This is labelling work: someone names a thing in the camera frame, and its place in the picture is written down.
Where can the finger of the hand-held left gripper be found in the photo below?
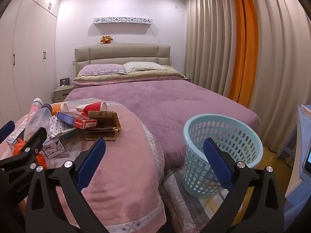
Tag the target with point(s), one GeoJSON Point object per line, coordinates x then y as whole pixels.
{"type": "Point", "coordinates": [36, 138]}
{"type": "Point", "coordinates": [7, 128]}

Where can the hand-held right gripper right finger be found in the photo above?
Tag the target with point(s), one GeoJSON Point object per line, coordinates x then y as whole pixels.
{"type": "Point", "coordinates": [216, 162]}

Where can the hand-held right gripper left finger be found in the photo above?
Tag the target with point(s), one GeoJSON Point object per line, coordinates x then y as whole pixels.
{"type": "Point", "coordinates": [92, 165]}

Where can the white and blue box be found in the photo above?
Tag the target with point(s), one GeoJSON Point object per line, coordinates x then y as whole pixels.
{"type": "Point", "coordinates": [15, 136]}

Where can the brown cardboard piece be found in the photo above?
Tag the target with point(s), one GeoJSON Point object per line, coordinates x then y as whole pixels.
{"type": "Point", "coordinates": [107, 131]}

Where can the light blue plastic basket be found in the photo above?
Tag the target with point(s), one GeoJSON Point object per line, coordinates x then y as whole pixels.
{"type": "Point", "coordinates": [187, 136]}

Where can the clear plastic bottle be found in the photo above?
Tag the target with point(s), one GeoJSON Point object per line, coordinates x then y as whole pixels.
{"type": "Point", "coordinates": [36, 121]}

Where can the white printed small box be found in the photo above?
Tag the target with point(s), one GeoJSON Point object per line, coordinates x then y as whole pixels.
{"type": "Point", "coordinates": [54, 149]}

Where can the orange plastic item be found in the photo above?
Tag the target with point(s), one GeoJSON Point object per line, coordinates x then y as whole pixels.
{"type": "Point", "coordinates": [41, 161]}

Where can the polka-dot paper wrapper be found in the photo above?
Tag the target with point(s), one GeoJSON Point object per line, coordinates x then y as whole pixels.
{"type": "Point", "coordinates": [60, 129]}

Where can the pink bottle with white cap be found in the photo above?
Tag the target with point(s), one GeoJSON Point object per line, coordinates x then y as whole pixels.
{"type": "Point", "coordinates": [36, 104]}

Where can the orange paper cup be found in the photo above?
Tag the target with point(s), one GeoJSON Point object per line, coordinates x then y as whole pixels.
{"type": "Point", "coordinates": [59, 108]}

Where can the blue and red carton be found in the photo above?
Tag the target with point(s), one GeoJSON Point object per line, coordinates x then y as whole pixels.
{"type": "Point", "coordinates": [77, 120]}

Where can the beige nightstand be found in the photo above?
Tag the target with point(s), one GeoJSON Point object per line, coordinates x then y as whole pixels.
{"type": "Point", "coordinates": [62, 93]}
{"type": "Point", "coordinates": [187, 79]}

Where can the patterned floor mat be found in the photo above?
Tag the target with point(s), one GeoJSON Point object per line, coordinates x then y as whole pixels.
{"type": "Point", "coordinates": [184, 208]}

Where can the red and white paper cup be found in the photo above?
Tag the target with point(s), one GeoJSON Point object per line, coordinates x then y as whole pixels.
{"type": "Point", "coordinates": [93, 106]}

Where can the bed with purple blanket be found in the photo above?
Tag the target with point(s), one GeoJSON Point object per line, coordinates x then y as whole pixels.
{"type": "Point", "coordinates": [170, 106]}

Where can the white wardrobe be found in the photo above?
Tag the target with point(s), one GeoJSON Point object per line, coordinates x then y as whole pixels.
{"type": "Point", "coordinates": [29, 53]}

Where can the folded pink blanket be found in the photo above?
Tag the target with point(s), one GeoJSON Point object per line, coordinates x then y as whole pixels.
{"type": "Point", "coordinates": [121, 82]}

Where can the light blue desk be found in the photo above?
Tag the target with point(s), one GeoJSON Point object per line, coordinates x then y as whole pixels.
{"type": "Point", "coordinates": [300, 131]}

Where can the tablet screen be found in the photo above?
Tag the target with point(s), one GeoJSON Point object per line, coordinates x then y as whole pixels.
{"type": "Point", "coordinates": [308, 160]}

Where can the purple pillow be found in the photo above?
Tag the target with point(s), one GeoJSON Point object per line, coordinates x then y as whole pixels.
{"type": "Point", "coordinates": [102, 69]}

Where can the folded beige blanket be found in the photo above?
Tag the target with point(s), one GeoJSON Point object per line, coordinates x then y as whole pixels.
{"type": "Point", "coordinates": [150, 74]}

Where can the white dotted pillow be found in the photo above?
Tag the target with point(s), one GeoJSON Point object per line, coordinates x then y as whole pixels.
{"type": "Point", "coordinates": [143, 66]}

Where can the orange curtain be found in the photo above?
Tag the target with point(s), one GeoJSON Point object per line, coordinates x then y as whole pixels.
{"type": "Point", "coordinates": [245, 53]}

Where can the beige curtain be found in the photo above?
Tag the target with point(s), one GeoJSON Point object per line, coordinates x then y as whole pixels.
{"type": "Point", "coordinates": [279, 65]}
{"type": "Point", "coordinates": [209, 41]}

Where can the beige padded headboard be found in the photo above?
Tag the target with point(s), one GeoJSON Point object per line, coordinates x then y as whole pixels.
{"type": "Point", "coordinates": [121, 52]}

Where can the brown plush toy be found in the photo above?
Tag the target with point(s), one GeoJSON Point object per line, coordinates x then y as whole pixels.
{"type": "Point", "coordinates": [106, 39]}

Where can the white patterned wall shelf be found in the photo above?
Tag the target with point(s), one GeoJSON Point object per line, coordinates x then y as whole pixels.
{"type": "Point", "coordinates": [121, 20]}

